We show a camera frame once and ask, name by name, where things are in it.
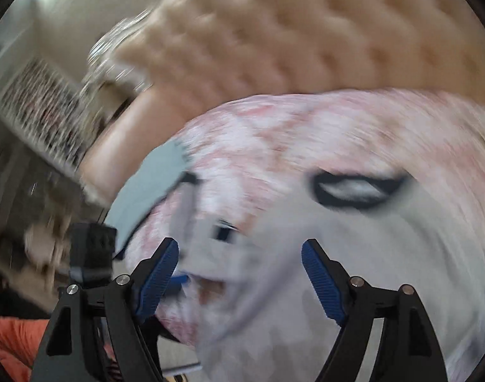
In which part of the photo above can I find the beige tufted leather sofa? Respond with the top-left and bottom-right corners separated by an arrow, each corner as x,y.
77,0 -> 485,208

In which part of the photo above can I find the orange cloth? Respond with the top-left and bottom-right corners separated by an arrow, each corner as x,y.
0,312 -> 52,382

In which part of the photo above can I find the white lattice screen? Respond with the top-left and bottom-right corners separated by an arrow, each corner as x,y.
0,58 -> 92,176

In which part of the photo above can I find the grey sweater with navy collar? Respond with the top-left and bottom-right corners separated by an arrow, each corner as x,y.
175,167 -> 485,382

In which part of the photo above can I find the pink floral blanket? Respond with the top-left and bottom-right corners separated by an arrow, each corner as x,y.
119,89 -> 485,343

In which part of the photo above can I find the light blue folded cloth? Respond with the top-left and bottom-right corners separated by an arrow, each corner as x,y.
107,141 -> 193,251

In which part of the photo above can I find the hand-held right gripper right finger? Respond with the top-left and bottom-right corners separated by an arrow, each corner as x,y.
301,239 -> 450,382

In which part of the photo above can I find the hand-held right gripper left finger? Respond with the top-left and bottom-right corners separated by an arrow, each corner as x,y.
30,237 -> 180,382

